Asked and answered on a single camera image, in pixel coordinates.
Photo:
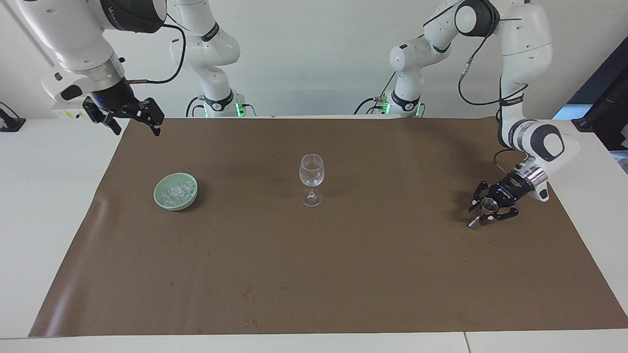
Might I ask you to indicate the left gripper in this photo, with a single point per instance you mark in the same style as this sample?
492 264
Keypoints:
512 189

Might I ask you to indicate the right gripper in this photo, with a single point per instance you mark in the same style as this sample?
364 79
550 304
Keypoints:
113 94

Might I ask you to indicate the steel double jigger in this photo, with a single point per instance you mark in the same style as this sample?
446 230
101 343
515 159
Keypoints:
486 207

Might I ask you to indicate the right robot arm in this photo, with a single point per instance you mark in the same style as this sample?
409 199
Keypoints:
78 44

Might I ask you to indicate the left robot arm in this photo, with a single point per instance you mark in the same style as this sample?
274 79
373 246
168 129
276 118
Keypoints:
525 44

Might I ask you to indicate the clear ice cubes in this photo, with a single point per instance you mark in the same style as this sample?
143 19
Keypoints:
176 192

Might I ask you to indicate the clear wine glass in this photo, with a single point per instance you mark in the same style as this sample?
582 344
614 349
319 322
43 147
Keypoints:
311 176

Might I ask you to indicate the white box with yellow label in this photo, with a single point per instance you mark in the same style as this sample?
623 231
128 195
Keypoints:
68 111

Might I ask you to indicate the green ceramic bowl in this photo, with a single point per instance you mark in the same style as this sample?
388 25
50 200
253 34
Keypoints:
167 202

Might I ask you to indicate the black stand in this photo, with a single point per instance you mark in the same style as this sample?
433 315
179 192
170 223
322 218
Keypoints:
606 103
9 121

